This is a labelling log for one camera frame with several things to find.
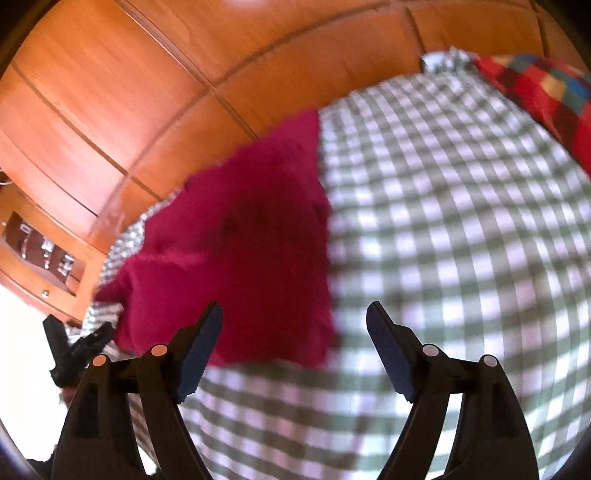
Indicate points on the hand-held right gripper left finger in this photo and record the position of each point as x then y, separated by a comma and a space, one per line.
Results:
201, 350

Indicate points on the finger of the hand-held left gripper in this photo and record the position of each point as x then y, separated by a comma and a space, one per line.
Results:
54, 336
92, 339

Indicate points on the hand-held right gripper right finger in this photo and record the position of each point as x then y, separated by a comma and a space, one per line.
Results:
388, 350

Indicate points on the dark red garment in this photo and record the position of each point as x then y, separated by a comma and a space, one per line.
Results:
240, 230

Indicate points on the wooden shelf with small items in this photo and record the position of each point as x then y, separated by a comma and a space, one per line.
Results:
41, 251

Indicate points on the green white checkered bed sheet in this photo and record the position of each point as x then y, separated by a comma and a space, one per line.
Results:
438, 230

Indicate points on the wooden wardrobe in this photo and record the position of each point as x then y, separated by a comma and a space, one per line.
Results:
138, 92

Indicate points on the colourful plaid pillow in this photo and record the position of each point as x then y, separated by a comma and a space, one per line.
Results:
545, 92

